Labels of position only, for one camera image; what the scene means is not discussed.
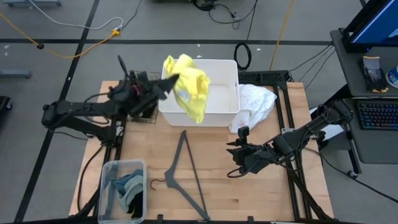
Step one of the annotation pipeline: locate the thin black cable bundle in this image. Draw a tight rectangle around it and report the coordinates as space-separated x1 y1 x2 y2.
192 0 259 30

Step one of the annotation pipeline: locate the grey clothes hanger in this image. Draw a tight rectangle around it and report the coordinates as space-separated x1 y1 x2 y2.
150 129 211 222

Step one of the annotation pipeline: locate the yellow shirt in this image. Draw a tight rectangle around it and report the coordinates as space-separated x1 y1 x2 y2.
164 54 211 124

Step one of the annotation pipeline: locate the white power cable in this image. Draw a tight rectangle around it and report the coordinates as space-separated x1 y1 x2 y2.
28 0 125 31

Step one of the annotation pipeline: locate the coiled black cable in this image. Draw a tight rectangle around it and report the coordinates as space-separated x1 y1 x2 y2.
233 42 252 72

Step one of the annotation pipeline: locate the grey furniture foot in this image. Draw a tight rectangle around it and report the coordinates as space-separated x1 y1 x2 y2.
0 68 32 79
2 0 62 7

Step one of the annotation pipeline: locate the white sheet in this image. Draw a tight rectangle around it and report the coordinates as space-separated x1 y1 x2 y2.
309 107 343 141

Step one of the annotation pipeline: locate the orange-yellow cable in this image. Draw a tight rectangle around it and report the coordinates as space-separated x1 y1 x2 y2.
269 0 295 72

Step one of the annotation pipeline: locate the black caster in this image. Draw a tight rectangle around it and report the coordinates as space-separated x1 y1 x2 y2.
0 95 13 112

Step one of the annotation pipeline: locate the computer monitor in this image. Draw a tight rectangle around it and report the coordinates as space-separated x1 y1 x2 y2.
341 0 398 54

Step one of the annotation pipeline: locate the long black cable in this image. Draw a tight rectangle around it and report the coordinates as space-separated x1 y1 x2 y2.
303 146 398 203

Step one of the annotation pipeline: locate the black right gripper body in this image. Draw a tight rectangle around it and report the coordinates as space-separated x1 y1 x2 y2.
233 143 277 175

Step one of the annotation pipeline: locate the black keyboard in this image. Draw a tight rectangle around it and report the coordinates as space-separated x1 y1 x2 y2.
357 100 398 131

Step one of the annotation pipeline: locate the clear plastic bin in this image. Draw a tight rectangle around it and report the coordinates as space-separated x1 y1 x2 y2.
98 159 150 224

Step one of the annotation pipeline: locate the white perforated plastic basket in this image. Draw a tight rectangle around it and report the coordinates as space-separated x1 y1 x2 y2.
158 58 241 128

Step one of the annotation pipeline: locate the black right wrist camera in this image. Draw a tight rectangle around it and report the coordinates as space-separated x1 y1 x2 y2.
238 126 251 146

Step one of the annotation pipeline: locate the black wire basket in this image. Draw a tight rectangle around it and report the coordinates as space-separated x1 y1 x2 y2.
126 70 160 124

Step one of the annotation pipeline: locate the blue white cup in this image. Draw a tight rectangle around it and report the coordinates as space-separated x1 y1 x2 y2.
386 64 398 89

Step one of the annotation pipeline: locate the grey desk cart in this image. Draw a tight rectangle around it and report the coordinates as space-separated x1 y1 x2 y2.
310 27 398 180

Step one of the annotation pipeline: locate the grey yellow work glove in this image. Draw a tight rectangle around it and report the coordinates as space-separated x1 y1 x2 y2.
362 55 389 93

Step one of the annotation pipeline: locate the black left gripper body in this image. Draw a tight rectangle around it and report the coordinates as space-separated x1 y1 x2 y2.
119 72 161 116

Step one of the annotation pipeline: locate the sage green sock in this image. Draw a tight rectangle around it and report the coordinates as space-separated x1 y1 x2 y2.
119 175 144 213

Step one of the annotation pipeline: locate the yellow extension cable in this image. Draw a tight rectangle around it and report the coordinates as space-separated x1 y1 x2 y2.
0 12 121 60

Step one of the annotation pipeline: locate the white crumpled cloth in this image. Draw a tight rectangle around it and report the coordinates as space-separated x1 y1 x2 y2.
229 83 277 134

